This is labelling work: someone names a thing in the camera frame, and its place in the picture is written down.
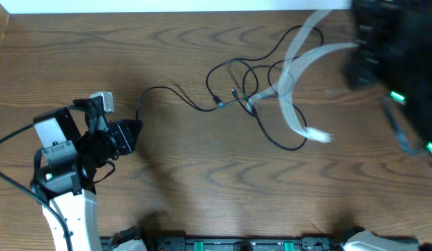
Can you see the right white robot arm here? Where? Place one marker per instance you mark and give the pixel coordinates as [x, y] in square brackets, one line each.
[394, 40]

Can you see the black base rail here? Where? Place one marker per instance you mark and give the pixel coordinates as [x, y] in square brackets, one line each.
[251, 244]

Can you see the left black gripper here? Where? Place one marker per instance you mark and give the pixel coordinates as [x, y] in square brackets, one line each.
[125, 137]

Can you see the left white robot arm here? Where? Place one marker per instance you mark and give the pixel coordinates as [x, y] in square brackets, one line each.
[77, 140]

